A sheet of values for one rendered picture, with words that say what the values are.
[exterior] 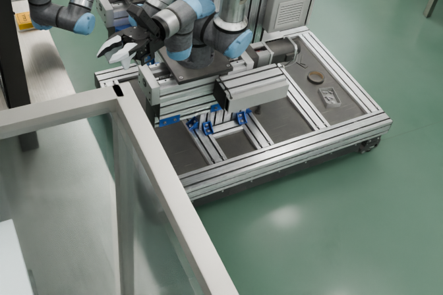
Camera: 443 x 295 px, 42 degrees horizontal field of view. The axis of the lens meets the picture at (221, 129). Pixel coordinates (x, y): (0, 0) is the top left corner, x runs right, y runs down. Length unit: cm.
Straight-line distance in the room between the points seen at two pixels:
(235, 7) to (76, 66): 164
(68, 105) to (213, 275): 34
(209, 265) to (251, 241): 193
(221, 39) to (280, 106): 103
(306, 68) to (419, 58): 94
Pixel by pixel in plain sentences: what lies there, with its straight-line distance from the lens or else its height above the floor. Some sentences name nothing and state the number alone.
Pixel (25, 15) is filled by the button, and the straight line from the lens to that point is 219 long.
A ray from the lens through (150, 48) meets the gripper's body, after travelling 158.
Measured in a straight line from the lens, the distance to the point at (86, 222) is 75.
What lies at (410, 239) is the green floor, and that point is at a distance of 287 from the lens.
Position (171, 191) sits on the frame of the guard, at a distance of 76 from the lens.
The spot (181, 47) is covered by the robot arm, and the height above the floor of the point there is 112.
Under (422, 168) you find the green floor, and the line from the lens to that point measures 318.
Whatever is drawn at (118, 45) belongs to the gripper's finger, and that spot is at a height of 123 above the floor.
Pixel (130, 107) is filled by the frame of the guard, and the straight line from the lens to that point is 86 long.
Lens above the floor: 221
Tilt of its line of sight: 47 degrees down
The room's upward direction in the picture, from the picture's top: 9 degrees clockwise
